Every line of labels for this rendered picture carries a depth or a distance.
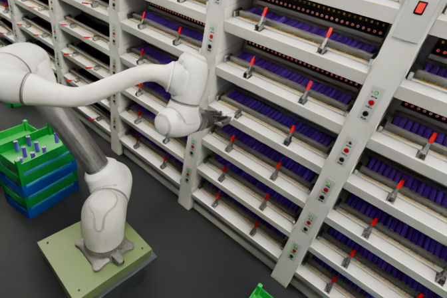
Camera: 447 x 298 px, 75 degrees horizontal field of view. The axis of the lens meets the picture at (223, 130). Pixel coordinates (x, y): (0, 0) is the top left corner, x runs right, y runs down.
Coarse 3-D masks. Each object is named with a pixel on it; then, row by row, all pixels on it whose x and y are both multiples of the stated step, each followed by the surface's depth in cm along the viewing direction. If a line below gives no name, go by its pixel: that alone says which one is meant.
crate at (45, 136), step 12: (36, 132) 159; (48, 132) 165; (0, 144) 144; (12, 144) 149; (24, 144) 155; (48, 144) 159; (60, 144) 160; (0, 156) 140; (12, 156) 146; (36, 156) 142; (48, 156) 148; (12, 168) 139; (24, 168) 139
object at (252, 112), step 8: (224, 96) 142; (232, 104) 140; (240, 104) 138; (248, 112) 136; (256, 112) 134; (264, 120) 133; (272, 120) 131; (280, 128) 129; (288, 128) 127; (296, 136) 126; (304, 136) 124; (304, 144) 123; (312, 144) 122; (320, 144) 121; (320, 152) 120
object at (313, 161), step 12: (228, 84) 147; (216, 96) 142; (216, 108) 139; (228, 108) 140; (240, 120) 134; (252, 120) 134; (252, 132) 131; (264, 132) 128; (276, 144) 125; (288, 156) 124; (300, 156) 120; (312, 156) 119; (324, 156) 118; (312, 168) 119
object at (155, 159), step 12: (120, 132) 202; (132, 132) 204; (132, 144) 199; (144, 144) 198; (156, 144) 198; (144, 156) 192; (156, 156) 191; (168, 156) 191; (156, 168) 188; (168, 168) 185; (180, 168) 183; (180, 180) 175
